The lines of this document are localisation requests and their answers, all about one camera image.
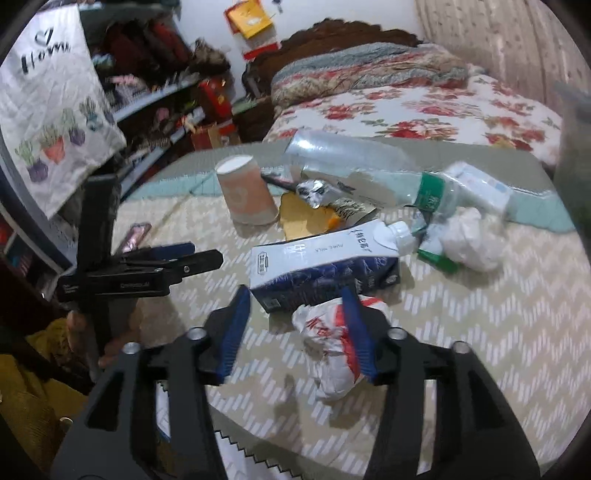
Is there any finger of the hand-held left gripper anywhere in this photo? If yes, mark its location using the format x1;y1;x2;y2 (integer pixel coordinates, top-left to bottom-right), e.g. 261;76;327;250
121;242;195;265
113;249;225;283

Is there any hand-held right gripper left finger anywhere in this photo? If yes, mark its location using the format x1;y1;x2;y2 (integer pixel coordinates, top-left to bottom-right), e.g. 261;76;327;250
51;285;252;480

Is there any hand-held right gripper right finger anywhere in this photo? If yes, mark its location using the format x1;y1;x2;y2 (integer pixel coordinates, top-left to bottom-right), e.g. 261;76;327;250
342;286;541;480

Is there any white plastic bag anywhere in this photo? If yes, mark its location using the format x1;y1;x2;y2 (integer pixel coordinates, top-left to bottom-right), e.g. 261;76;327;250
291;295;391;402

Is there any blue white milk carton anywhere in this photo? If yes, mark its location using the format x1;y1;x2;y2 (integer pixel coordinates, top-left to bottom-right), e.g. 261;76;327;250
250;219;423;315

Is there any pink paper cup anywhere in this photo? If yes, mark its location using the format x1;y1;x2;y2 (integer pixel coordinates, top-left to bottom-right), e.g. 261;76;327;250
215;155;280;226

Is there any green white wrapper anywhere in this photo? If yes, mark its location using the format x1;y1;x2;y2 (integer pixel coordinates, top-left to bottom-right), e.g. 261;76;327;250
418;231;460;273

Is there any orange peel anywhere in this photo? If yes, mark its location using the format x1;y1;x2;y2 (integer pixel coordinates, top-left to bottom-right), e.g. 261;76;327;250
279;191;345;241

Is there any dark snack wrapper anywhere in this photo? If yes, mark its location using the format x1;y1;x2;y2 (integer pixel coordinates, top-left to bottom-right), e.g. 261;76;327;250
261;172;298;192

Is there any printed paper wrapper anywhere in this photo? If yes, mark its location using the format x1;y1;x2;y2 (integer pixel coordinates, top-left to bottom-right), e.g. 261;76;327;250
332;198;377;222

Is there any foil wrapper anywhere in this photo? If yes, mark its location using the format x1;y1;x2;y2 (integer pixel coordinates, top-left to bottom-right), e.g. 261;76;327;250
295;179;340;208

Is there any white tissue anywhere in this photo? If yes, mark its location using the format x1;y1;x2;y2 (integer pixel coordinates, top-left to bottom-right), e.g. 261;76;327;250
438;208;506;273

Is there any clear plastic bottle green label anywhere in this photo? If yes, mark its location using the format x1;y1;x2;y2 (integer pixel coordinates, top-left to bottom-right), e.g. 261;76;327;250
283;129;455;217

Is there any person's left forearm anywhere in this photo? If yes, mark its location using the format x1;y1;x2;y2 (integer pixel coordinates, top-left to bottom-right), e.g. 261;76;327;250
0;318;100;467

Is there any person's left hand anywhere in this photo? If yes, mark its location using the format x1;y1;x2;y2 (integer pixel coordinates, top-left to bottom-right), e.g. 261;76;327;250
66;299;144;370

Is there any pink candy wrapper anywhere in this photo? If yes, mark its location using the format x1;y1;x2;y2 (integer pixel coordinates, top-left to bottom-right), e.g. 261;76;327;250
121;222;152;254

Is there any patterned tablecloth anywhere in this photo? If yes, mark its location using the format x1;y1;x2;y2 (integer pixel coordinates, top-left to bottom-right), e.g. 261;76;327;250
111;138;591;480

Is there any white printed hanging cloth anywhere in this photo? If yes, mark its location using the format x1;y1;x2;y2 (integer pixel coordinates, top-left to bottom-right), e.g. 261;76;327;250
0;4;127;217

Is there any cluttered storage shelf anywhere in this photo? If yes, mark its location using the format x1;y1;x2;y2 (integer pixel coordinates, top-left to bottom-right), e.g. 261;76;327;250
76;2;241;204

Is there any dark wooden nightstand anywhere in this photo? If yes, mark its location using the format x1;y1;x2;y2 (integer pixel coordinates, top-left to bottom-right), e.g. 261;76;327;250
233;99;278;144

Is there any red gift box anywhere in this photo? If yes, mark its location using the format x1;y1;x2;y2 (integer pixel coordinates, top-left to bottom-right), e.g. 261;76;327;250
198;78;233;121

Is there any floral bed sheet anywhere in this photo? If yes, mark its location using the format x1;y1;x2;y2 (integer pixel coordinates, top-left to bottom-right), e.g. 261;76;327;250
263;74;566;167

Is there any folded patterned quilt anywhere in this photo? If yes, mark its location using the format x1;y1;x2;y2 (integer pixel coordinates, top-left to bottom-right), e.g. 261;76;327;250
270;42;485;109

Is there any carved wooden headboard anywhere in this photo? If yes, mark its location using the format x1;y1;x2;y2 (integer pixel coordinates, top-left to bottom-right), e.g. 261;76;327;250
242;17;423;88

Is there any beige leaf pattern curtain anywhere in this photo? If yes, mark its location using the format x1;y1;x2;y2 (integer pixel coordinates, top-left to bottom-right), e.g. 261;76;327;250
416;0;573;107

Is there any red wall hanging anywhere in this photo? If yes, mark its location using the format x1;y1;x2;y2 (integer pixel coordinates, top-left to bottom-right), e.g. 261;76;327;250
242;41;281;62

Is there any yellow wall hanging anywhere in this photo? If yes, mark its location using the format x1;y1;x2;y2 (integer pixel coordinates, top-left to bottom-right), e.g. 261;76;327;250
224;0;273;40

